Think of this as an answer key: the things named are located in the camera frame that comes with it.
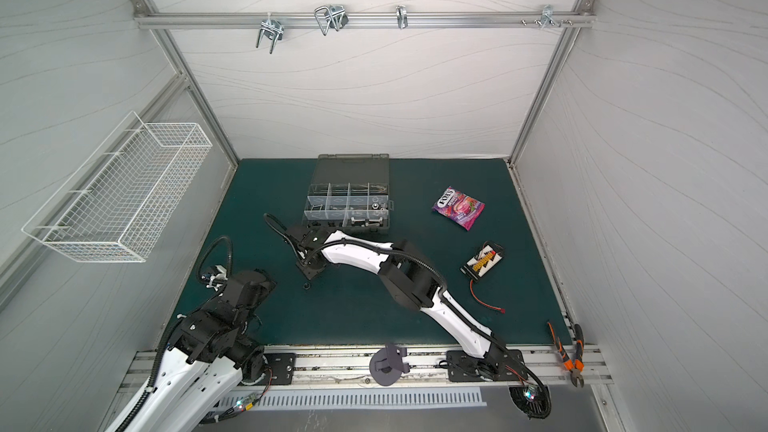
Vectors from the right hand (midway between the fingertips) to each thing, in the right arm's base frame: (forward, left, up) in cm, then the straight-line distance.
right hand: (315, 259), depth 92 cm
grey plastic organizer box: (+27, -7, +1) cm, 28 cm away
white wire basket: (-5, +37, +31) cm, 48 cm away
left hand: (-11, +9, +10) cm, 17 cm away
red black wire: (-12, -56, -1) cm, 57 cm away
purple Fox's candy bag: (+22, -47, 0) cm, 52 cm away
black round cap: (-28, -24, 0) cm, 37 cm away
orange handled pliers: (-25, -72, -2) cm, 76 cm away
